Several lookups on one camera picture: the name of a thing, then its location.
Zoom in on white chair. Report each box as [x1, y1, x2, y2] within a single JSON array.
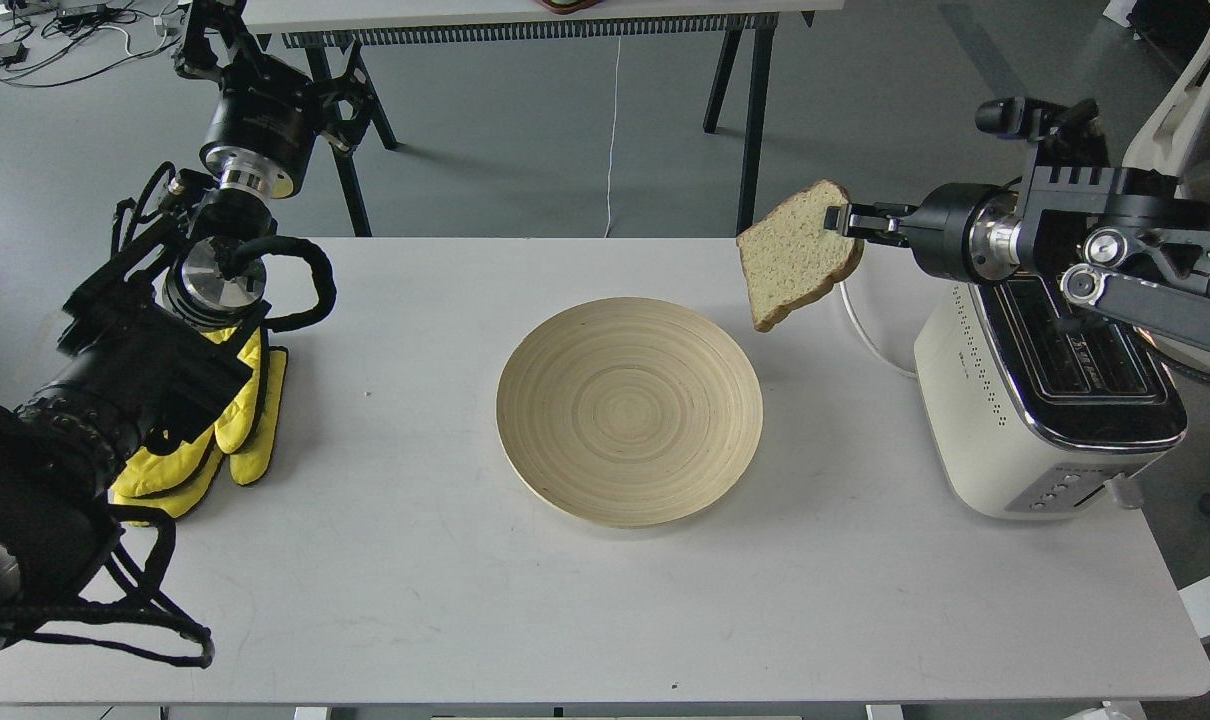
[[1122, 2, 1210, 198]]

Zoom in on yellow oven glove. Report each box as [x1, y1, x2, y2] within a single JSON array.
[[108, 329, 290, 520]]

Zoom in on cream white toaster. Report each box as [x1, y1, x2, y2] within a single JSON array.
[[914, 273, 1187, 522]]

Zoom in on round wooden plate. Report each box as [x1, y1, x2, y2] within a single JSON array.
[[495, 296, 765, 528]]

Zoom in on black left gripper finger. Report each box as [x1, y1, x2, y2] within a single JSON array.
[[172, 1, 266, 81], [323, 46, 376, 159]]

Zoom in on power strips and cables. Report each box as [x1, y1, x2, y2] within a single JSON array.
[[0, 0, 192, 103]]

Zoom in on slice of bread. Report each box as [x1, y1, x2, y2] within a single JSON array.
[[736, 179, 864, 333]]

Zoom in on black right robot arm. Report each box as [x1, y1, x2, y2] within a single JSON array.
[[824, 97, 1210, 355]]

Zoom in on background table with black legs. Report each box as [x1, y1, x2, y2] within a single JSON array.
[[243, 0, 816, 240]]

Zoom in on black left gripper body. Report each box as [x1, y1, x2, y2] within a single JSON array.
[[198, 64, 327, 200]]

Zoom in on thin white hanging cable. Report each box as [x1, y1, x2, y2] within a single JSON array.
[[603, 36, 624, 240]]

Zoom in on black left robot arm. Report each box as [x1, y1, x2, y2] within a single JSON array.
[[0, 1, 394, 667]]

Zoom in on white toaster power cable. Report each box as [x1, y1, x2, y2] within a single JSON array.
[[837, 280, 918, 381]]

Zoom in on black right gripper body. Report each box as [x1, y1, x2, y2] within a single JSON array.
[[905, 183, 1016, 284]]

